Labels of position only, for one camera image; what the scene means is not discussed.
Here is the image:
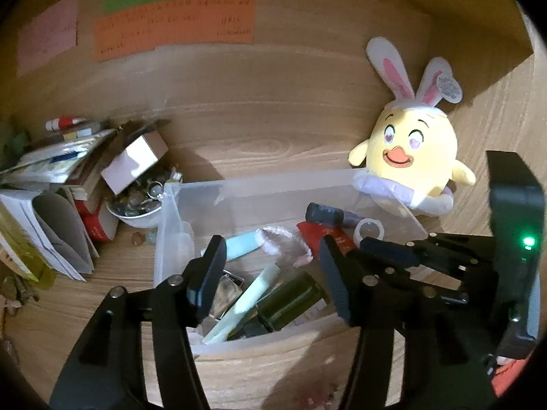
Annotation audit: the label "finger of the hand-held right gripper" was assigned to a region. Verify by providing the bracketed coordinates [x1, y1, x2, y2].
[385, 267, 469, 305]
[360, 233, 492, 272]

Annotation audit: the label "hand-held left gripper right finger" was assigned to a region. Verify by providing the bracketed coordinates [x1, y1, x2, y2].
[318, 236, 498, 410]

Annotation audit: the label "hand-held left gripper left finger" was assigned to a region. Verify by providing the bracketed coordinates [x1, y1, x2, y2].
[49, 235, 227, 410]

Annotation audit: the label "white tape roll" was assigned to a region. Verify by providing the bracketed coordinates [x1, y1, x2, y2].
[352, 218, 386, 243]

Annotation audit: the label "pale green tube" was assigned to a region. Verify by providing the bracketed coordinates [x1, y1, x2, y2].
[202, 263, 282, 346]

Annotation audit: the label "light blue bottle white cap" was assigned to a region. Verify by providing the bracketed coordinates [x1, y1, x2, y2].
[224, 229, 268, 261]

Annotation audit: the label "clear plastic bin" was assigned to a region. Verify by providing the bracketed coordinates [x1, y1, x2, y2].
[153, 167, 429, 358]

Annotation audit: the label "dark green glass bottle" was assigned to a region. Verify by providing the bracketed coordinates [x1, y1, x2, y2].
[243, 272, 328, 339]

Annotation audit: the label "red box gold label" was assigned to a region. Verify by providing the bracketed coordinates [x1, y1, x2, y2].
[296, 221, 364, 261]

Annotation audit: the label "dark capped purple tube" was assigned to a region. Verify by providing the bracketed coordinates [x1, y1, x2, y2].
[305, 202, 364, 230]

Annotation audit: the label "yellow chick plush bunny ears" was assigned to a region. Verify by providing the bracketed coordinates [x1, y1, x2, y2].
[347, 37, 478, 217]

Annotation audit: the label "white bowl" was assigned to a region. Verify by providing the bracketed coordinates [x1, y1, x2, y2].
[105, 179, 165, 230]

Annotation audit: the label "red book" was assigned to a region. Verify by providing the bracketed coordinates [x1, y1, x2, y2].
[74, 186, 121, 244]

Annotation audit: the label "red cloth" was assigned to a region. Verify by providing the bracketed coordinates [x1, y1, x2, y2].
[491, 355, 536, 399]

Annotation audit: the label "white cardboard box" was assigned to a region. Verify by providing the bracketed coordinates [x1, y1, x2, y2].
[100, 133, 170, 196]

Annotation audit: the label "white paper stack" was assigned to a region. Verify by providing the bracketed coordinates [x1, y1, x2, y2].
[0, 130, 118, 283]

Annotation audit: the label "yellow green bottle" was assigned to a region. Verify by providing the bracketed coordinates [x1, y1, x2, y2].
[0, 218, 57, 288]

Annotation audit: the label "red white glue stick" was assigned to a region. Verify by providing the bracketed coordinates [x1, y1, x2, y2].
[45, 115, 89, 132]

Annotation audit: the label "orange sticky note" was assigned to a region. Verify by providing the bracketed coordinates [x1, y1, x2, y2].
[93, 0, 256, 63]

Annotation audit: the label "pink sticky note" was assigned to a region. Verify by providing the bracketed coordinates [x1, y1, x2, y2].
[16, 0, 80, 77]

